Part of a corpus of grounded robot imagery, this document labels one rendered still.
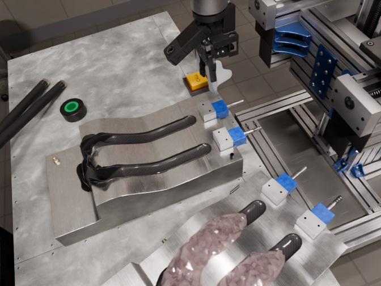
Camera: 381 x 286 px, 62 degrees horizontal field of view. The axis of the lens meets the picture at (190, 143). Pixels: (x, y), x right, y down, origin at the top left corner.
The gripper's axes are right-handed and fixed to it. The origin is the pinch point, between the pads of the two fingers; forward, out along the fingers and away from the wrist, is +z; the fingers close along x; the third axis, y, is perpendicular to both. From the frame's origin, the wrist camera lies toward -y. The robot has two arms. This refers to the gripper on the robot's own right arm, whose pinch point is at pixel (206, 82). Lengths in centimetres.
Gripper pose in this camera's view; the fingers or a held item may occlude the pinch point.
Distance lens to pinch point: 82.4
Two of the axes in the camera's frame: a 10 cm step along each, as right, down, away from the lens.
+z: 1.1, 5.9, 8.0
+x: -3.5, -7.3, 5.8
